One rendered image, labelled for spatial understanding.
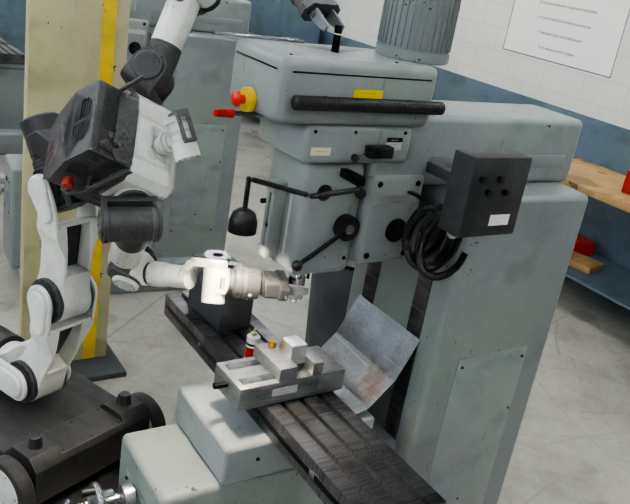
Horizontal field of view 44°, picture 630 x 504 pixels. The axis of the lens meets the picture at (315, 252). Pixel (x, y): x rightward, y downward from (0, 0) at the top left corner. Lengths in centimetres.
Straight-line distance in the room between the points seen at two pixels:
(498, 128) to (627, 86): 431
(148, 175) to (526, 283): 118
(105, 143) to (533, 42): 561
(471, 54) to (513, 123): 539
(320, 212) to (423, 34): 52
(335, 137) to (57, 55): 186
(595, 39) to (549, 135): 435
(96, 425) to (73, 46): 166
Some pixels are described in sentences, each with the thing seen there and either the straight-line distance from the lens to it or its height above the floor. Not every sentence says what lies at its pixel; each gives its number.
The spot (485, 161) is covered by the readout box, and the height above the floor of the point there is 172.
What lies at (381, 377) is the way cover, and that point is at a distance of 243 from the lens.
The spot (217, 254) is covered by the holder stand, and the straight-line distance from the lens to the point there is 264.
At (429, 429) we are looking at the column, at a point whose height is 81.
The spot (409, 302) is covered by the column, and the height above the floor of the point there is 118.
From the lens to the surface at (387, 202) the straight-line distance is 213.
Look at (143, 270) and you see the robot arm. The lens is 227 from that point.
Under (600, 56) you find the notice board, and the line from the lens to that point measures 677.
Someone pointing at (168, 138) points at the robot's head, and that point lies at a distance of 207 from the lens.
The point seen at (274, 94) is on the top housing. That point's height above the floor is 180.
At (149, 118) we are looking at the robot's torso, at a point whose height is 164.
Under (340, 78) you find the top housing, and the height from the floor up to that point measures 185.
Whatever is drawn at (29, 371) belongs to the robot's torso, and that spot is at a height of 74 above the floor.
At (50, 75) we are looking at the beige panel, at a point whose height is 144.
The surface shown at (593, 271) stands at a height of 25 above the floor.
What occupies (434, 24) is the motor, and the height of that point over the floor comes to 199.
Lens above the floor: 213
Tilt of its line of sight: 21 degrees down
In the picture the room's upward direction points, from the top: 10 degrees clockwise
